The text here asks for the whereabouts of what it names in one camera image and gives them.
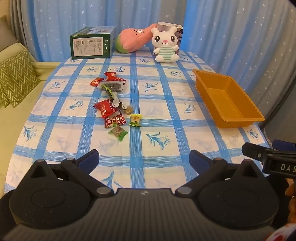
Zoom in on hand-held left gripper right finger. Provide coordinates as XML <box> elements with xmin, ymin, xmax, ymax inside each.
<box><xmin>174</xmin><ymin>149</ymin><xmax>275</xmax><ymax>198</ymax></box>

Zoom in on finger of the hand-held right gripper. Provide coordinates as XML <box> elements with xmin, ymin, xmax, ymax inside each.
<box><xmin>242</xmin><ymin>142</ymin><xmax>267</xmax><ymax>161</ymax></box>
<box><xmin>272</xmin><ymin>140</ymin><xmax>296</xmax><ymax>152</ymax></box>

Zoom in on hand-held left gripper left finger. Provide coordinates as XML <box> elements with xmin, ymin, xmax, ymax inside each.
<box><xmin>17</xmin><ymin>149</ymin><xmax>115</xmax><ymax>198</ymax></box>

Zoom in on green brown candy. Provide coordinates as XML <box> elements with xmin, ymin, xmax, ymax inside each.
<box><xmin>108</xmin><ymin>124</ymin><xmax>128</xmax><ymax>142</ymax></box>

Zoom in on red patterned snack packet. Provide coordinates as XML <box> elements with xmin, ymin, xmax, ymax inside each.
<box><xmin>104</xmin><ymin>113</ymin><xmax>126</xmax><ymax>128</ymax></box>

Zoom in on large red snack packet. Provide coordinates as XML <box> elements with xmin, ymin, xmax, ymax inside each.
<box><xmin>93</xmin><ymin>99</ymin><xmax>118</xmax><ymax>118</ymax></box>

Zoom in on yellow green candy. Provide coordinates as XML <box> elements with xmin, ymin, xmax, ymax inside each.
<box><xmin>129</xmin><ymin>113</ymin><xmax>142</xmax><ymax>127</ymax></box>

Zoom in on orange plastic tray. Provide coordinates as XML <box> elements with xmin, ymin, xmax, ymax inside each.
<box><xmin>193</xmin><ymin>69</ymin><xmax>265</xmax><ymax>128</ymax></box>

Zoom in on green-trimmed clear snack packet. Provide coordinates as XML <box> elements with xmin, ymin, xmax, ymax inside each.
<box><xmin>102</xmin><ymin>85</ymin><xmax>123</xmax><ymax>109</ymax></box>

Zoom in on clear dark snack packet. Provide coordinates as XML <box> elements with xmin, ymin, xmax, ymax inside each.
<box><xmin>97</xmin><ymin>80</ymin><xmax>127</xmax><ymax>93</ymax></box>

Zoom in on person's right hand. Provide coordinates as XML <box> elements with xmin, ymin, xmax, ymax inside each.
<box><xmin>285</xmin><ymin>184</ymin><xmax>296</xmax><ymax>224</ymax></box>

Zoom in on grey lace-trimmed curtain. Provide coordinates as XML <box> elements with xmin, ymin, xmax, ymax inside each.
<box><xmin>260</xmin><ymin>79</ymin><xmax>296</xmax><ymax>149</ymax></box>

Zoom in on blue checked tablecloth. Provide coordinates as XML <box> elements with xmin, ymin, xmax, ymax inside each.
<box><xmin>3</xmin><ymin>46</ymin><xmax>273</xmax><ymax>195</ymax></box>

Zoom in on red white printed clothing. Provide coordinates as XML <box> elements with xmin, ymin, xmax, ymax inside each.
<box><xmin>265</xmin><ymin>222</ymin><xmax>296</xmax><ymax>241</ymax></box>

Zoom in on light green sofa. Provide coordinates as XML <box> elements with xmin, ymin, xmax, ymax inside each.
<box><xmin>0</xmin><ymin>43</ymin><xmax>60</xmax><ymax>200</ymax></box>

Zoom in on green zigzag cushion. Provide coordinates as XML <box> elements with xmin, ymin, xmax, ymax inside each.
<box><xmin>0</xmin><ymin>50</ymin><xmax>41</xmax><ymax>108</ymax></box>

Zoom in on green cardboard box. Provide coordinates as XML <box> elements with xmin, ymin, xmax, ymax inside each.
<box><xmin>69</xmin><ymin>26</ymin><xmax>116</xmax><ymax>59</ymax></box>

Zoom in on white and dark cardboard box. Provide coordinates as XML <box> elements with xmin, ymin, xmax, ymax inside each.
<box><xmin>157</xmin><ymin>21</ymin><xmax>184</xmax><ymax>57</ymax></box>

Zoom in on white rabbit plush toy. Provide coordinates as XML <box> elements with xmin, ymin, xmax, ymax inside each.
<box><xmin>151</xmin><ymin>26</ymin><xmax>180</xmax><ymax>62</ymax></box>

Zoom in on pink plush toy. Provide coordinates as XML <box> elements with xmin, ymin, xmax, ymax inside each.
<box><xmin>116</xmin><ymin>23</ymin><xmax>158</xmax><ymax>54</ymax></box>

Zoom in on blue star curtain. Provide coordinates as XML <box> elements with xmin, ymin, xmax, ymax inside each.
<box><xmin>9</xmin><ymin>0</ymin><xmax>296</xmax><ymax>121</ymax></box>

